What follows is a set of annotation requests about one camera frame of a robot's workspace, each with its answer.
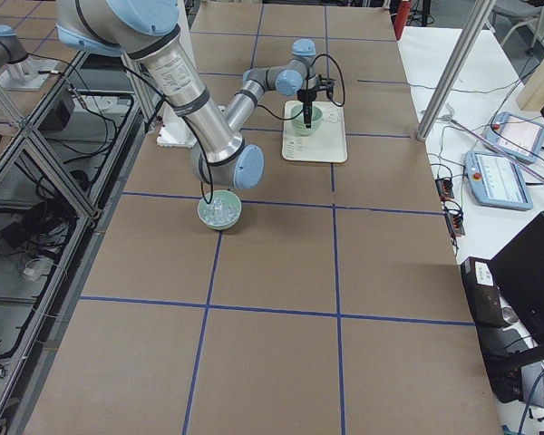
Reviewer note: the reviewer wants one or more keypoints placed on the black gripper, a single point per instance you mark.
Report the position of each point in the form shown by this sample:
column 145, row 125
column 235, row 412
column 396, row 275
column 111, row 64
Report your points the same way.
column 306, row 97

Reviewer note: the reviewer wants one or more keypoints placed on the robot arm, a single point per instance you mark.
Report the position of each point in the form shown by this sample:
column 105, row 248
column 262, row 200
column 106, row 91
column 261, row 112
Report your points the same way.
column 148, row 32

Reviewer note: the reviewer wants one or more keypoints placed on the green bowl on tray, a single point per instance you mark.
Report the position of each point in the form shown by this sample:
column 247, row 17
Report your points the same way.
column 305, row 132

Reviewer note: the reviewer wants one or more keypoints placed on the cream bear serving tray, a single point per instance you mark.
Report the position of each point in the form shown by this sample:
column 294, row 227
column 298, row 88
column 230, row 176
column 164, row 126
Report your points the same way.
column 328, row 145

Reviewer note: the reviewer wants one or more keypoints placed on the clear ice cubes pile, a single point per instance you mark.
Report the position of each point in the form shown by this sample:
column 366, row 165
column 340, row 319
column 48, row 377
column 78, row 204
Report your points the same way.
column 219, row 212

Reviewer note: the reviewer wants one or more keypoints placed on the green bowl with ice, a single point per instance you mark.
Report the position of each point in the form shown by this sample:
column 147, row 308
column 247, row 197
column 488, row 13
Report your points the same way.
column 229, row 196

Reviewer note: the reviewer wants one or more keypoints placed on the red cylinder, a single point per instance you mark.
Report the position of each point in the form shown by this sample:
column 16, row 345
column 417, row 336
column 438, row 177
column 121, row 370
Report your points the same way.
column 401, row 18

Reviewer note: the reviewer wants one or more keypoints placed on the orange black connector module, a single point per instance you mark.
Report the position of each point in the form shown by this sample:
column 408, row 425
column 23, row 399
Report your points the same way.
column 444, row 187

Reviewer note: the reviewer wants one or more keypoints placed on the near blue teach pendant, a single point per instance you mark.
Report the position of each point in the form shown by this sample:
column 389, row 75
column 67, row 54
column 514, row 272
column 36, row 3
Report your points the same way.
column 496, row 182

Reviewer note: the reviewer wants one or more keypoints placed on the blue teach pendant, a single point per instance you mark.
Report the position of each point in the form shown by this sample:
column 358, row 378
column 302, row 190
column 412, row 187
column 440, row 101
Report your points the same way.
column 496, row 182
column 521, row 137

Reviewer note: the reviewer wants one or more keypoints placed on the far blue teach pendant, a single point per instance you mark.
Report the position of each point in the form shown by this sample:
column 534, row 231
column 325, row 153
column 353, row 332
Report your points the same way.
column 521, row 137

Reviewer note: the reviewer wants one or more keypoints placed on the black laptop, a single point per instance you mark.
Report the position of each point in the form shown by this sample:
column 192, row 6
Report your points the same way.
column 518, row 270

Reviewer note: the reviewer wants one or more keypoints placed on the black box device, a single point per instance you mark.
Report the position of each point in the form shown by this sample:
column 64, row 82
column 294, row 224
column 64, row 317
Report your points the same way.
column 511, row 365

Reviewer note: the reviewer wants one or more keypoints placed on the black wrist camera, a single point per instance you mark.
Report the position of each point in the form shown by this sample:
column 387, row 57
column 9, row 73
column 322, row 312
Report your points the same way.
column 326, row 85

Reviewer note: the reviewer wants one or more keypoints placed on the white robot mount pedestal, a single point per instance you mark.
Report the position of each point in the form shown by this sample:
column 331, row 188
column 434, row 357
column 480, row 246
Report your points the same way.
column 172, row 131

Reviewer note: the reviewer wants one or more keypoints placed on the aluminium frame post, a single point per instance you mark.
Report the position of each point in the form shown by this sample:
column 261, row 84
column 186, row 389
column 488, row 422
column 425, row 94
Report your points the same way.
column 468, row 37

